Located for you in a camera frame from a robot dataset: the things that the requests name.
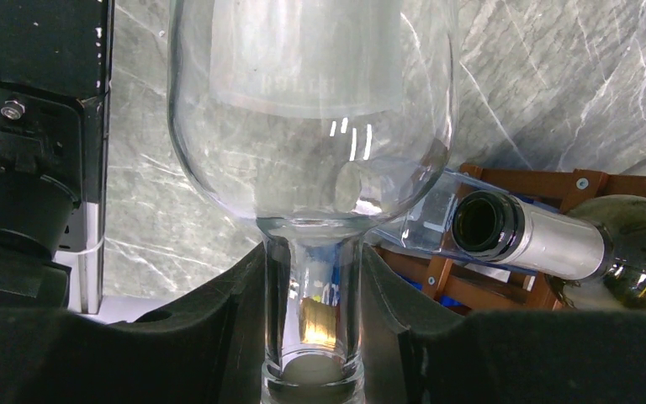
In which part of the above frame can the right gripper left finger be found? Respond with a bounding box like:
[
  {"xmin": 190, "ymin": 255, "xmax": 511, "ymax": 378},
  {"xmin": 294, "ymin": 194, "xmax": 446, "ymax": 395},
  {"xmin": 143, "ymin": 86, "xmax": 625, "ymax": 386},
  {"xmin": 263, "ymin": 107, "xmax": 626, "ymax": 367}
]
[{"xmin": 0, "ymin": 246, "xmax": 265, "ymax": 403}]

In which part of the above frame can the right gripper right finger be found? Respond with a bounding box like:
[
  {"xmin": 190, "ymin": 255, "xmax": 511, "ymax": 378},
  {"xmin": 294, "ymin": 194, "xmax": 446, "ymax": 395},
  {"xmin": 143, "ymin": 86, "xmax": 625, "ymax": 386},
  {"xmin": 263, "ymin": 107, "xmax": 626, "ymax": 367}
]
[{"xmin": 361, "ymin": 247, "xmax": 646, "ymax": 403}]

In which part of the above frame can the clear bottle with cork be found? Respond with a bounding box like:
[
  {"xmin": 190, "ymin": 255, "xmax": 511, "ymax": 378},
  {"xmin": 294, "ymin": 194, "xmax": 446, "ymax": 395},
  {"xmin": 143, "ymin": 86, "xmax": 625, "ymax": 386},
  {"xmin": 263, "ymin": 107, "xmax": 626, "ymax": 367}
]
[{"xmin": 167, "ymin": 1, "xmax": 458, "ymax": 403}]

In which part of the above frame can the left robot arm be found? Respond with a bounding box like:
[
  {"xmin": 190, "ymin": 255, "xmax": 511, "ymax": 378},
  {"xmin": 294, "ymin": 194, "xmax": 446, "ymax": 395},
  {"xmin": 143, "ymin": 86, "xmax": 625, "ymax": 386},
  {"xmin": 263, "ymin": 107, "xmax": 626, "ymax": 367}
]
[{"xmin": 0, "ymin": 1, "xmax": 114, "ymax": 314}]

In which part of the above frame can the brown wooden wine rack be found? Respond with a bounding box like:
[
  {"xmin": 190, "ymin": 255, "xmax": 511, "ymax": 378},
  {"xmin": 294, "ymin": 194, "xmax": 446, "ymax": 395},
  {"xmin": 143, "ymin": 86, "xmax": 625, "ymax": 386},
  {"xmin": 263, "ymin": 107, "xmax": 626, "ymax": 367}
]
[{"xmin": 375, "ymin": 165, "xmax": 646, "ymax": 310}]

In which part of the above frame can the clear blue-label bottle left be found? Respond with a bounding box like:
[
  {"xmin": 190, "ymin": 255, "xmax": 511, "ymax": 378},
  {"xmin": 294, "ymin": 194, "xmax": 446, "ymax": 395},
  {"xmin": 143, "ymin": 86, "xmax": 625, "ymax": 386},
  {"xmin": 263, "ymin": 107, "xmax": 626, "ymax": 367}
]
[{"xmin": 366, "ymin": 169, "xmax": 535, "ymax": 275}]

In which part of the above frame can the dark green wine bottle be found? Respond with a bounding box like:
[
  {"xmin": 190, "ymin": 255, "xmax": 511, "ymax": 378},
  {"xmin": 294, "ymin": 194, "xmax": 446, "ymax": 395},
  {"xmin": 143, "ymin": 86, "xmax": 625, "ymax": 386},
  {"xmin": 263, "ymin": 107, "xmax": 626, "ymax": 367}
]
[{"xmin": 452, "ymin": 190, "xmax": 646, "ymax": 311}]

